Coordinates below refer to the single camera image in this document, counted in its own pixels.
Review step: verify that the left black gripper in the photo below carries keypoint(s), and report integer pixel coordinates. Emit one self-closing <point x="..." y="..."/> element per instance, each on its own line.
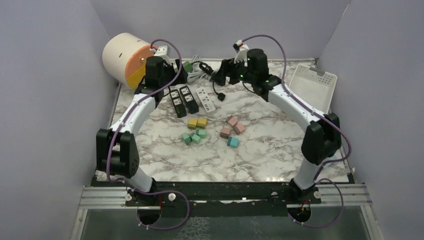
<point x="180" y="78"/>

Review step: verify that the pink usb charger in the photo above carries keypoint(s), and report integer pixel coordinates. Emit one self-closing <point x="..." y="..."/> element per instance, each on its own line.
<point x="239" y="128"/>
<point x="232" y="121"/>
<point x="225" y="132"/>

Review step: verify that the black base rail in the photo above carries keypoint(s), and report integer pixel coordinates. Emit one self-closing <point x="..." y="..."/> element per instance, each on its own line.
<point x="180" y="200"/>

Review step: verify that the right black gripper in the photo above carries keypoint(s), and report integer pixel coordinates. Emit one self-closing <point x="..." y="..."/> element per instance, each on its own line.
<point x="225" y="70"/>

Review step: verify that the black power strip green ports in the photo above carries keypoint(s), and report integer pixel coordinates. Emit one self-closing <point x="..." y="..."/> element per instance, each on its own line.
<point x="177" y="103"/>

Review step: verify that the green round-socket power strip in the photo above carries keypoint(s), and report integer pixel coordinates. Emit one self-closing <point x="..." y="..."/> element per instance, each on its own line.
<point x="187" y="66"/>

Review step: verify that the teal usb charger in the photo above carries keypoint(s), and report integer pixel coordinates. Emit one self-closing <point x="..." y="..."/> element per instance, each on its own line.
<point x="233" y="142"/>

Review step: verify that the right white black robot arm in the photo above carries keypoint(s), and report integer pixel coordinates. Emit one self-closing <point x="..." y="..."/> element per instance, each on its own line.
<point x="322" y="137"/>

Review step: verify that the cream round drawer cabinet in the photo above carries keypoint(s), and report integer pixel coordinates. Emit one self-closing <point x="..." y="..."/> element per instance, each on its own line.
<point x="124" y="58"/>

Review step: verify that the green plug adapter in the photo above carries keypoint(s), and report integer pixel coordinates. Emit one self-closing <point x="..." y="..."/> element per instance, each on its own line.
<point x="195" y="138"/>
<point x="186" y="138"/>
<point x="201" y="133"/>

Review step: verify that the black power strip blue ports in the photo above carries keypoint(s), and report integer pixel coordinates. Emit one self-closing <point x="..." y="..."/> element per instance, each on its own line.
<point x="189" y="100"/>

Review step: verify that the white power strip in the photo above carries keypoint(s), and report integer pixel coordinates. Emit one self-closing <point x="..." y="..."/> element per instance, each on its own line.
<point x="205" y="99"/>

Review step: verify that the yellow plug adapter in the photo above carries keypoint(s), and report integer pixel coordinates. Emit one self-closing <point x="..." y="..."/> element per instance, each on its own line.
<point x="201" y="123"/>
<point x="192" y="123"/>

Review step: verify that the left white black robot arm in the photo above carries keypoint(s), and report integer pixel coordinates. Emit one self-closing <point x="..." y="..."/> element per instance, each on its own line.
<point x="116" y="149"/>

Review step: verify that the white plastic basket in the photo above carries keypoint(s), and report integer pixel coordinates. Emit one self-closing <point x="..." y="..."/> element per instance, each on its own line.
<point x="314" y="86"/>

